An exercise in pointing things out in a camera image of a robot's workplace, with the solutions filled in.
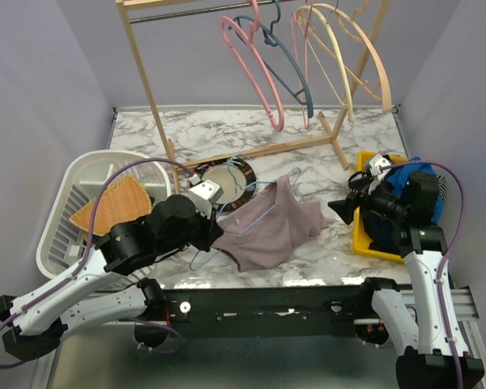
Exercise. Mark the wooden curved hanger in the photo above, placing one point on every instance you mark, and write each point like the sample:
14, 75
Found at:
382, 90

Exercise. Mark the dark rimmed ceramic plate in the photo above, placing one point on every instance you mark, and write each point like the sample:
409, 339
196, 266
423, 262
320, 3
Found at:
215, 171

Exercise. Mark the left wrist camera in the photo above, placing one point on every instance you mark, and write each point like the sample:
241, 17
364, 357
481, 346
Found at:
204, 195

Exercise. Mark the pink plastic hanger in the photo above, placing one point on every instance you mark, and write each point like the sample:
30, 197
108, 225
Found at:
258, 75

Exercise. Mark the dark navy garment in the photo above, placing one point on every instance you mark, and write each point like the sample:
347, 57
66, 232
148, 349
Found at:
381, 232

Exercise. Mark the woven wicker fan tray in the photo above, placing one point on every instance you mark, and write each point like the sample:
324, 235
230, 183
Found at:
123, 201

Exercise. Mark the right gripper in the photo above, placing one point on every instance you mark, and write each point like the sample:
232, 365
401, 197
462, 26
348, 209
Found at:
346, 207

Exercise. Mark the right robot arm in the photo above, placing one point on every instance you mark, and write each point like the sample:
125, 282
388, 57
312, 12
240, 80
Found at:
431, 351

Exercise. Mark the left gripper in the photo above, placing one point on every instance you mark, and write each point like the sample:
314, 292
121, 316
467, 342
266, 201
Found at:
212, 232

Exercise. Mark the yellow plastic bin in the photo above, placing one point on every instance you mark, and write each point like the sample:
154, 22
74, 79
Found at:
361, 240

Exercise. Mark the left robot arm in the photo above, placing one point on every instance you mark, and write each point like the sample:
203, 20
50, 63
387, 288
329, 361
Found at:
40, 320

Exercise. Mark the teal plastic hanger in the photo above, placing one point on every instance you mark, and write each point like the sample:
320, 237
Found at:
279, 59

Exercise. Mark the striped black white garment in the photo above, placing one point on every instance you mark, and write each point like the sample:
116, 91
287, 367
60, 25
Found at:
441, 185

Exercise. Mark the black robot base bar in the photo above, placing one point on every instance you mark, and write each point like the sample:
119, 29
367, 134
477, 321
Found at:
339, 311

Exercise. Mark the thin pink hanger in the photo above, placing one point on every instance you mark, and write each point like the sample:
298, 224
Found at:
302, 62

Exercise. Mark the light blue wire hanger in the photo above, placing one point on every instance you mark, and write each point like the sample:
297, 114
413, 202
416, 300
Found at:
237, 161

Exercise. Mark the white plastic dish rack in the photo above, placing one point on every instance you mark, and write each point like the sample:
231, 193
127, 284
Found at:
62, 243

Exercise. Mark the mauve tank top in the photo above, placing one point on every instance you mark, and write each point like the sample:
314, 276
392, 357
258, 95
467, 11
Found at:
265, 232

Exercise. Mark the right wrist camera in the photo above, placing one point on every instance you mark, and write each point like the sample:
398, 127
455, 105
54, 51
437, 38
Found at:
376, 170

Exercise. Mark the blue garment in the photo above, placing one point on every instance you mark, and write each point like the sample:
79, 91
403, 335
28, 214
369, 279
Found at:
405, 178

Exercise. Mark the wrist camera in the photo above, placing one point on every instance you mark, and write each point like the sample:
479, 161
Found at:
376, 170
204, 195

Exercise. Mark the cream plastic hanger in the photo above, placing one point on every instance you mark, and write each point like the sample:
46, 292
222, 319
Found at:
305, 14

